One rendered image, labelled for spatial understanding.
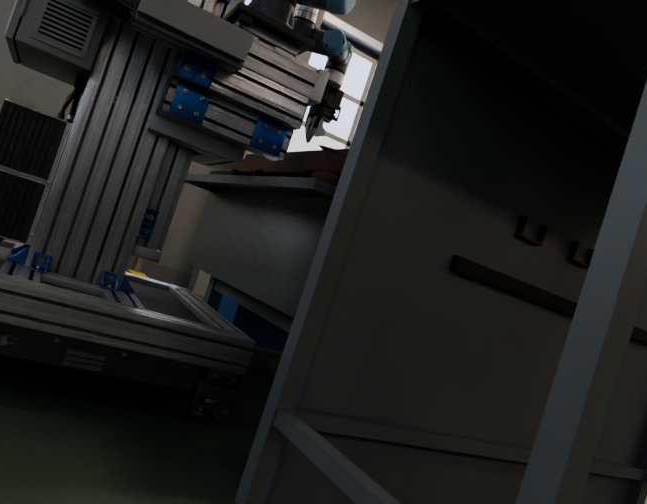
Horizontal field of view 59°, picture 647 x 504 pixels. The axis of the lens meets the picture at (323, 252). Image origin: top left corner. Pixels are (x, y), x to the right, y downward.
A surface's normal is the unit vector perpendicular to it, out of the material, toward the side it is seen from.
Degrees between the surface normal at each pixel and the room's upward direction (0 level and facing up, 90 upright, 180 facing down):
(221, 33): 90
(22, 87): 90
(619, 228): 90
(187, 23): 90
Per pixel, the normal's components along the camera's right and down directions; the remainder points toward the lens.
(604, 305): -0.82, -0.29
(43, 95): 0.43, 0.11
